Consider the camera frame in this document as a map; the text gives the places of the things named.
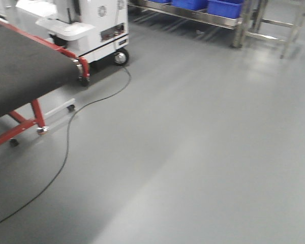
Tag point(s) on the dark conveyor belt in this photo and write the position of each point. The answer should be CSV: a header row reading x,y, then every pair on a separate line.
x,y
29,70

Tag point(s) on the white wheeled machine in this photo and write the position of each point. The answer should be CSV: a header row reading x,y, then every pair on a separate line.
x,y
92,29

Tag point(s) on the middle blue plastic bin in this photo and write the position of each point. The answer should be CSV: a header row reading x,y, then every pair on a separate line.
x,y
190,4

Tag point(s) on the blue plastic bin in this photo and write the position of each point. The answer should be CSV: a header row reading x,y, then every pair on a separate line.
x,y
228,9
190,4

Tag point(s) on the left blue plastic bin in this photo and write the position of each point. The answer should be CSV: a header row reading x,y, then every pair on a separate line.
x,y
228,9

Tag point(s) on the stainless steel rack frame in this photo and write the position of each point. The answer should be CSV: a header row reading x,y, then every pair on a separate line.
x,y
246,25

